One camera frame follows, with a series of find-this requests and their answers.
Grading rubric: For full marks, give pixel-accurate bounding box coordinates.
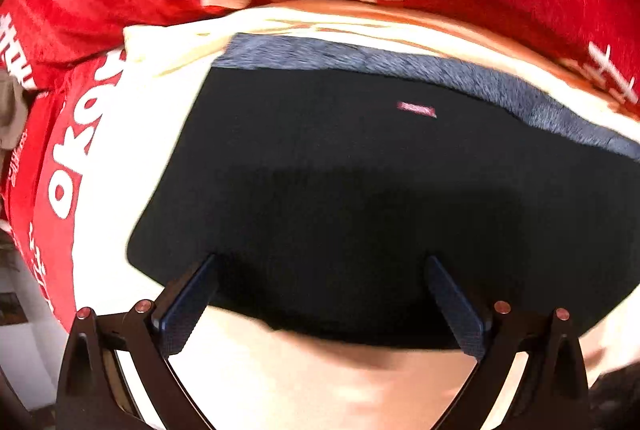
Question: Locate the cream bear print blanket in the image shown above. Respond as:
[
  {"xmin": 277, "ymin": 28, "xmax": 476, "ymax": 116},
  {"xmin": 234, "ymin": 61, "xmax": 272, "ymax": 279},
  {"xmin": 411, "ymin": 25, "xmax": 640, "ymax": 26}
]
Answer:
[{"xmin": 70, "ymin": 0, "xmax": 640, "ymax": 430}]

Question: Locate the black pants patterned blue waistband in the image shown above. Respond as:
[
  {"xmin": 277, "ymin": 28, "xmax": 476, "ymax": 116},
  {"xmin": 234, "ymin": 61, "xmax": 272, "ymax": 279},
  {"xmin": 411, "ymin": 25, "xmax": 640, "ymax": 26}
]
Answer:
[{"xmin": 126, "ymin": 32, "xmax": 640, "ymax": 351}]

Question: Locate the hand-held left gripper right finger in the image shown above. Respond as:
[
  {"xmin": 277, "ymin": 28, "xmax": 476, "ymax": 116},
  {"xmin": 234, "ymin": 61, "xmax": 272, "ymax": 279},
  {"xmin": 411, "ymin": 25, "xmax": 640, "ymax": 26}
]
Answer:
[{"xmin": 424, "ymin": 254, "xmax": 592, "ymax": 430}]

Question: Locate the brown cloth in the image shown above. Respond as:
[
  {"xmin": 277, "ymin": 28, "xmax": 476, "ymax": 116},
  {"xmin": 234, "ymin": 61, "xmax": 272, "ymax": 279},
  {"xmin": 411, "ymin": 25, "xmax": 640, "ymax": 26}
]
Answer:
[{"xmin": 0, "ymin": 70, "xmax": 32, "ymax": 153}]

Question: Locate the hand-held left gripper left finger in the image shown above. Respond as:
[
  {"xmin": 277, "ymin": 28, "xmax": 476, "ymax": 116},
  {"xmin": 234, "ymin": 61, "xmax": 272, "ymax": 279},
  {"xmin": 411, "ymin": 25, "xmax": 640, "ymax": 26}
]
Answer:
[{"xmin": 55, "ymin": 254, "xmax": 221, "ymax": 430}]

